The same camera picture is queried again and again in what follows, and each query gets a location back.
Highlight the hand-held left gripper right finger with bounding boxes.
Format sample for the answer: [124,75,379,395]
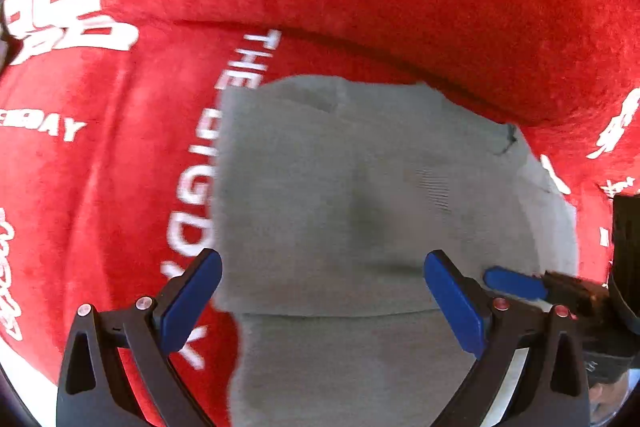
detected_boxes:
[424,249,591,427]

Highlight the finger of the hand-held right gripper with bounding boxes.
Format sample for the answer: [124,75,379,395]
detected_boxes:
[483,266,610,325]

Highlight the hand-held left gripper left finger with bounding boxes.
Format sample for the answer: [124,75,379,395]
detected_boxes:
[56,248,223,427]

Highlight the grey knit garment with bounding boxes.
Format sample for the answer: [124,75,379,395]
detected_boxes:
[212,74,581,427]

